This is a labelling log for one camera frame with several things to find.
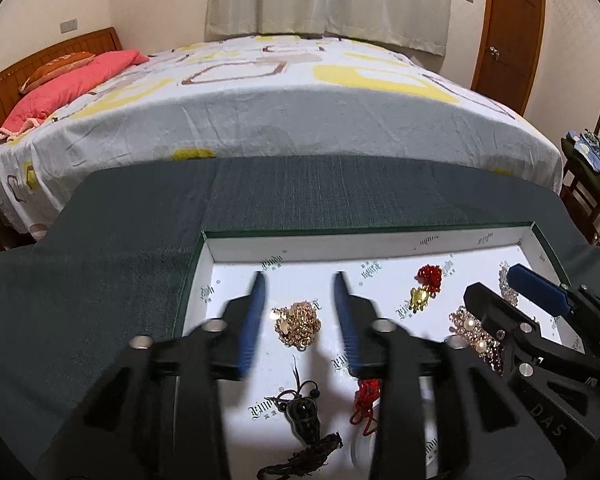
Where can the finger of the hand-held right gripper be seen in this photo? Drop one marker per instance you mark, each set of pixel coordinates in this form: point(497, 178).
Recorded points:
point(495, 310)
point(535, 287)

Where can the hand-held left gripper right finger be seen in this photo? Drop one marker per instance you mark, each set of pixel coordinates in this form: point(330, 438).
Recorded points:
point(345, 320)

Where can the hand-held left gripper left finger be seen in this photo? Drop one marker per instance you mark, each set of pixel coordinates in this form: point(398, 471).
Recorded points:
point(252, 320)

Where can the white printed box green rim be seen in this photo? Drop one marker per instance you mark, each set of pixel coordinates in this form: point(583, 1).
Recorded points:
point(380, 270)

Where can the black gourd pendant with tassel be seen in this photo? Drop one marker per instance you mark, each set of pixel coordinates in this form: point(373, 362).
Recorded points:
point(305, 415)

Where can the silver crystal jewelry piece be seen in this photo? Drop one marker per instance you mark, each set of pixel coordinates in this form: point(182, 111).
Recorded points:
point(505, 285)

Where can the pearl and crystal brooch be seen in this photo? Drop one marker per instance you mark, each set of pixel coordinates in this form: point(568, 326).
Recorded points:
point(467, 327)

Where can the gold charm with red tassel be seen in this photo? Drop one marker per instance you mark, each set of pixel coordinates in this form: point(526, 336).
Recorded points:
point(420, 297)

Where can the wooden chair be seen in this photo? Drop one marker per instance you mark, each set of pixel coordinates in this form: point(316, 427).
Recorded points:
point(577, 205)

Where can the pile of clothes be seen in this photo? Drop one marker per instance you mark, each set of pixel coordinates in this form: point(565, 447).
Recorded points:
point(587, 160)

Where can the dark green tablecloth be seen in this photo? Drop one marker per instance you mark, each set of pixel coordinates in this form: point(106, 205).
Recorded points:
point(105, 270)

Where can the bed with patterned sheet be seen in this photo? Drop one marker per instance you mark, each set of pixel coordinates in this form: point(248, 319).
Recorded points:
point(305, 110)

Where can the metal door knob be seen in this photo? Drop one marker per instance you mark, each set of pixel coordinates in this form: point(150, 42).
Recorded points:
point(493, 52)

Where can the brown wooden door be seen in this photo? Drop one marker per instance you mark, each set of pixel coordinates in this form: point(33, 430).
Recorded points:
point(510, 25)

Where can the pink blanket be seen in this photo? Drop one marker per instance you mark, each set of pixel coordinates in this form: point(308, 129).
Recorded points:
point(70, 85)

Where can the orange pillow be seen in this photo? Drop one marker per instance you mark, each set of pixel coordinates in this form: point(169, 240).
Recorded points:
point(55, 67)

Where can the wooden headboard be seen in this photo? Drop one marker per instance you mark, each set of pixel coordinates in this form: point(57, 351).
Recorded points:
point(10, 75)

